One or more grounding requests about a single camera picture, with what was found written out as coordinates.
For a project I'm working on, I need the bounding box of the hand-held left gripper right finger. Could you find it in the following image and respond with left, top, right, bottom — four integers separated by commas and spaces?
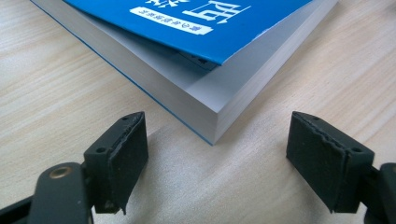
286, 110, 375, 214

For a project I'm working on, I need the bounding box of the thick blue-covered book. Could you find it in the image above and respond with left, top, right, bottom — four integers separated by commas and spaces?
30, 0, 339, 147

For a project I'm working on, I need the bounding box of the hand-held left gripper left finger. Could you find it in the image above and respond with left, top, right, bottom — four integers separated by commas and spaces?
83, 111, 149, 216

